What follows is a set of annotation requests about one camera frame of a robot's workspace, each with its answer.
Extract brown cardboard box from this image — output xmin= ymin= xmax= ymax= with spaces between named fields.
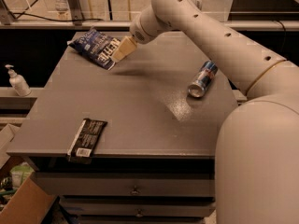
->
xmin=0 ymin=124 xmax=56 ymax=224

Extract grey drawer cabinet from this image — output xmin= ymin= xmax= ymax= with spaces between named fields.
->
xmin=8 ymin=32 xmax=236 ymax=224

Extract black cable on ledge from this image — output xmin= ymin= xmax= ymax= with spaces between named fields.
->
xmin=8 ymin=11 xmax=104 ymax=23

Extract grey metal railing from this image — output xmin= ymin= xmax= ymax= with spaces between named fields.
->
xmin=0 ymin=0 xmax=299 ymax=32

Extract white pump dispenser bottle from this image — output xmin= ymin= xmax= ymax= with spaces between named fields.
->
xmin=5 ymin=64 xmax=31 ymax=97

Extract blue Kettle chip bag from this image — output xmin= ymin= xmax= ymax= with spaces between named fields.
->
xmin=67 ymin=28 xmax=121 ymax=70

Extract drawer knob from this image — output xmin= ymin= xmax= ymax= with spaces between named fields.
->
xmin=135 ymin=210 xmax=144 ymax=217
xmin=130 ymin=186 xmax=140 ymax=196

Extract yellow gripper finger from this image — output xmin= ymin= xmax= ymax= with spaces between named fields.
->
xmin=111 ymin=36 xmax=137 ymax=63

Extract Red Bull can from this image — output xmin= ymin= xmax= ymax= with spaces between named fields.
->
xmin=188 ymin=61 xmax=218 ymax=98

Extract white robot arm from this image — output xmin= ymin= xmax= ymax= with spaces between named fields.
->
xmin=112 ymin=0 xmax=299 ymax=224

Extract top drawer knob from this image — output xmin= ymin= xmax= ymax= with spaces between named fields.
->
xmin=130 ymin=186 xmax=140 ymax=196

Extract black snack bar wrapper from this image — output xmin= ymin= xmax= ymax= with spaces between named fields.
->
xmin=66 ymin=119 xmax=107 ymax=164

